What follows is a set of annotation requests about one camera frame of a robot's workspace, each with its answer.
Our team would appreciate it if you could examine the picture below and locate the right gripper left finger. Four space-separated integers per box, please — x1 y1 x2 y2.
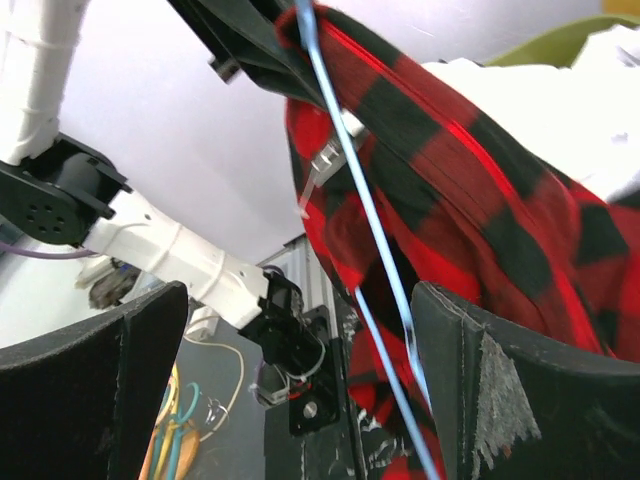
1 282 188 479

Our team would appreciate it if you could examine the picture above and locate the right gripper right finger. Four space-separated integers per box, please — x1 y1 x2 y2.
411 282 639 479

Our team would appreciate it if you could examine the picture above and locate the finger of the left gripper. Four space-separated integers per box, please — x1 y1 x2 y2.
170 0 325 107

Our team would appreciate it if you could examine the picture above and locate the light blue wire hanger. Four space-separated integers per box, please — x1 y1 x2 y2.
293 0 441 480

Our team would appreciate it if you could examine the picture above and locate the red black plaid shirt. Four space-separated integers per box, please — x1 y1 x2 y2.
303 5 639 479

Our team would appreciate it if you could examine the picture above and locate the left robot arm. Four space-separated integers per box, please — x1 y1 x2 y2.
1 1 331 395

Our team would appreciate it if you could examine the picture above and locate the green laundry basket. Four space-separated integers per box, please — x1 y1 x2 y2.
484 14 639 68

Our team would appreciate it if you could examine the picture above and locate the coiled beige cable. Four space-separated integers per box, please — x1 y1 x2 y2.
139 339 246 480

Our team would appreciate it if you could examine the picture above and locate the aluminium frame rail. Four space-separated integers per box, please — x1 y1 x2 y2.
259 235 336 327

